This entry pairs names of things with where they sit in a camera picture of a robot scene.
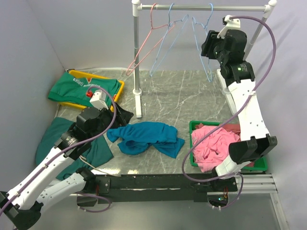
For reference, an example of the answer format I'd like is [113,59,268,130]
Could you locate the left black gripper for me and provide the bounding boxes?
[88,101,133,141]

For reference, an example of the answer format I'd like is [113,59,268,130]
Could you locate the blue t shirt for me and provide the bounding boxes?
[106,122,185,159]

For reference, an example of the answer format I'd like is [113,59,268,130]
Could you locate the blue wire hanger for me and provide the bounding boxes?
[150,3,189,78]
[191,3,214,82]

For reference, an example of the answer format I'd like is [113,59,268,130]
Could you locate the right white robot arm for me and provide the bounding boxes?
[201,29,277,191]

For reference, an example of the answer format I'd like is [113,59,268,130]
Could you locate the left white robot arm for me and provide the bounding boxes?
[0,104,134,230]

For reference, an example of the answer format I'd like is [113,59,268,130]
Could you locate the green printed t shirt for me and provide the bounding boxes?
[48,72,121,107]

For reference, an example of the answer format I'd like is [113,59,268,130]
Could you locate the salmon red t shirt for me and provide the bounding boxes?
[195,123,241,135]

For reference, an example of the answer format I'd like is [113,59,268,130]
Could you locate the pink t shirt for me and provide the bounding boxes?
[193,127,240,173]

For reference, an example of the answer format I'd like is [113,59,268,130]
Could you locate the dark green cloth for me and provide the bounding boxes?
[35,117,113,181]

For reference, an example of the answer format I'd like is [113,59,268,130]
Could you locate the yellow plastic tray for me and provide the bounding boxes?
[58,69,125,110]

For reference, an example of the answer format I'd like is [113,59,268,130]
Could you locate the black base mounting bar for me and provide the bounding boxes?
[81,174,238,202]

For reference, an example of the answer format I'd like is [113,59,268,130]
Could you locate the metal clothes rack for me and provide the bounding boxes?
[131,0,277,118]

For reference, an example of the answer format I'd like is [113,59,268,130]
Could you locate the green plastic tray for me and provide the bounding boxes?
[189,120,268,173]

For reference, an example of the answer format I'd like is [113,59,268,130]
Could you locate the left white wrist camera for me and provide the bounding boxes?
[86,90,108,110]

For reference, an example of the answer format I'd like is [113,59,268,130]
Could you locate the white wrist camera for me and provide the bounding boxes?
[86,90,108,110]
[217,15,241,39]

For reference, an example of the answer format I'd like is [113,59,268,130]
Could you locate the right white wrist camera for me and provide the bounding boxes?
[217,15,241,39]

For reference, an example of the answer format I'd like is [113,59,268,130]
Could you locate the pink wire hanger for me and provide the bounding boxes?
[126,1,176,76]

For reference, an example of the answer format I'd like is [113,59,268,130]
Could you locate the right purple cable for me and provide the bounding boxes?
[181,15,277,209]

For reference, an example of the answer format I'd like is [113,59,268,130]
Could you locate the purple cable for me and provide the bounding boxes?
[0,87,118,214]
[181,15,277,209]

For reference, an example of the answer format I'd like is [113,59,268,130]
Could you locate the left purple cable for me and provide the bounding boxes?
[0,87,118,214]

